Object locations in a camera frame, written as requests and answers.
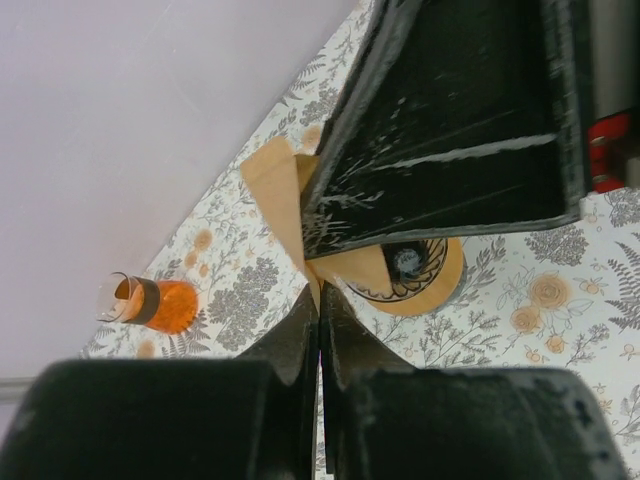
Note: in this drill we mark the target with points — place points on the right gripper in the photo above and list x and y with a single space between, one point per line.
610 34

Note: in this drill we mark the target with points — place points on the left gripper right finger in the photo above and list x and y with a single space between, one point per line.
387 419

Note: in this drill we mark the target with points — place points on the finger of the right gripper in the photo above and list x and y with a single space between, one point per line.
457 118

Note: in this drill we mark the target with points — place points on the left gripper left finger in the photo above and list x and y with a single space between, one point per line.
249 417

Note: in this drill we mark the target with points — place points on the clear glass dripper cone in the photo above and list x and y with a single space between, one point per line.
412 267

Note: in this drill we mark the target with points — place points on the brown paper coffee filter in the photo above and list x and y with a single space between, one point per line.
300 220

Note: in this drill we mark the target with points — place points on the orange glass dripper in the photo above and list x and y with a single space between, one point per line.
166 306

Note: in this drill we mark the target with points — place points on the floral table mat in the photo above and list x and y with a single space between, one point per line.
568 297

